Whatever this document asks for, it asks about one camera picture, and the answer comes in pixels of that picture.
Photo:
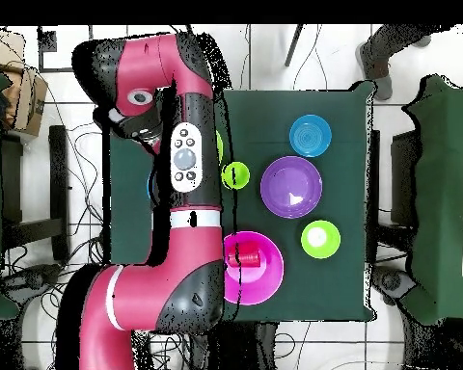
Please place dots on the red plastic cup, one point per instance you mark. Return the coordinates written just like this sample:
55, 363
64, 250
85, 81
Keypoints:
249, 257

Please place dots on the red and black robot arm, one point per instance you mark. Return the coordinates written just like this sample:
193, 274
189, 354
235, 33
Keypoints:
193, 250

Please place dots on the green plastic cup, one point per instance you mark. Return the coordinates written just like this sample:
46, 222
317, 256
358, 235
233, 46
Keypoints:
239, 175

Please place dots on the large green plastic bowl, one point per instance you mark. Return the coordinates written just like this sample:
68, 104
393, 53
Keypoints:
219, 146

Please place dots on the purple plastic bowl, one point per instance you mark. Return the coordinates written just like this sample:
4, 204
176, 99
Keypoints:
289, 185

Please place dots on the pink plastic bowl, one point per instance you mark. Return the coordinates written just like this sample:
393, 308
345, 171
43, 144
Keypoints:
262, 281

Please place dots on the small green ribbed bowl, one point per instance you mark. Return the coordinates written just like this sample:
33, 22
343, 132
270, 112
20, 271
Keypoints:
320, 239

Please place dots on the dark green tablecloth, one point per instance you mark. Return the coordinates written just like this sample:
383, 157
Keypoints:
274, 115

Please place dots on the small blue patterned bowl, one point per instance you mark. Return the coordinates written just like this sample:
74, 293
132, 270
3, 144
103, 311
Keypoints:
310, 135

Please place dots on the black tripod leg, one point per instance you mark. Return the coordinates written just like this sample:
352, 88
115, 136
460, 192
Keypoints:
294, 46

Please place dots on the black metal stand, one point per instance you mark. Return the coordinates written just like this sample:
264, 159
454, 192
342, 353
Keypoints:
59, 192

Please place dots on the person's foot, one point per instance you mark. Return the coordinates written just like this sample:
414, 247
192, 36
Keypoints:
422, 40
382, 69

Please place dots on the cardboard box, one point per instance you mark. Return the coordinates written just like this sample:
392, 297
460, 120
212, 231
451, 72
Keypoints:
29, 100
4, 50

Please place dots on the grey pedestal foot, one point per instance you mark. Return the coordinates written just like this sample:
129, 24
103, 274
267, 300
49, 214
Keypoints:
391, 281
31, 281

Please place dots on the black square frame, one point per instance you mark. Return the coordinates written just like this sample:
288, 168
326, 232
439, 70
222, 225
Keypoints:
47, 41

